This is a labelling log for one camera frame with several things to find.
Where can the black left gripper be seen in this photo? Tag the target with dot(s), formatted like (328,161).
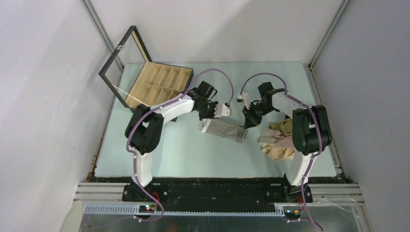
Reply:
(211,115)

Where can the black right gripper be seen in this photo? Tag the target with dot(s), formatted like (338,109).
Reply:
(251,120)

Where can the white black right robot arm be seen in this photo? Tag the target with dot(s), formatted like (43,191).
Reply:
(311,130)

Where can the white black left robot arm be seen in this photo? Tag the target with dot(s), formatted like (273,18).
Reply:
(145,127)

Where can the beige crumpled underwear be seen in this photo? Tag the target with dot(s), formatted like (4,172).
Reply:
(267,143)

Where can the pale pink underwear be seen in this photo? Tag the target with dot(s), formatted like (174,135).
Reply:
(286,142)

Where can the olive green underwear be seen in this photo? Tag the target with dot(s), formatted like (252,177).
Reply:
(285,126)

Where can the black divided storage box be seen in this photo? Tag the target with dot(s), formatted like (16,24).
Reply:
(134,78)

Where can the right controller board with leds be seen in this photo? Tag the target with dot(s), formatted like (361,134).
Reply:
(293,215)

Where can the controller board with leds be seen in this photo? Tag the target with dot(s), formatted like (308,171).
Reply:
(293,215)
(146,208)

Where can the left controller board with leds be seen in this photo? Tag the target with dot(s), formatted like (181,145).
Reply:
(146,208)

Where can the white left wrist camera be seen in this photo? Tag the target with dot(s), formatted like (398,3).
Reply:
(222,110)

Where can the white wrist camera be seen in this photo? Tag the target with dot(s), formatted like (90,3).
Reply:
(222,110)
(245,99)

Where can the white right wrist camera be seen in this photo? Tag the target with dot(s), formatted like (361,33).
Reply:
(245,99)

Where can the grey slotted cable duct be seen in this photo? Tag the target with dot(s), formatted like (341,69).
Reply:
(136,209)

